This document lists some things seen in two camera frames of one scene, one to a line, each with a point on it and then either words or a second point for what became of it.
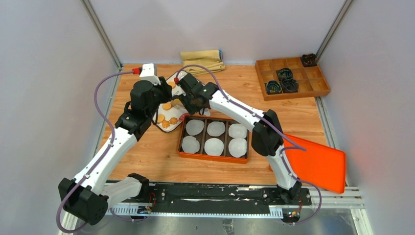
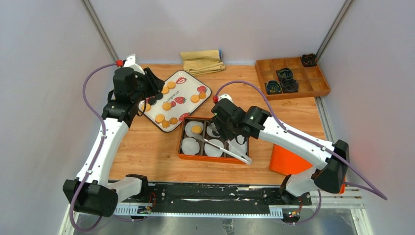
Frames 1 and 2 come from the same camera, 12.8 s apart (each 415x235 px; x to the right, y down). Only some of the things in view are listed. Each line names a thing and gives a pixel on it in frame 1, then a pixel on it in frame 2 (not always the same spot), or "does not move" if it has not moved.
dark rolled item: [289, 85] does not move
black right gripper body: [188, 101] → [225, 130]
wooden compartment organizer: [311, 81] does not move
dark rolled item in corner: [309, 60] does not move
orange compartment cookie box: [214, 139] does not move
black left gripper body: [161, 95] → [143, 90]
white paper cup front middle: [214, 147] does not move
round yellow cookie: [176, 101] → [195, 129]
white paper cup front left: [190, 145] does not move
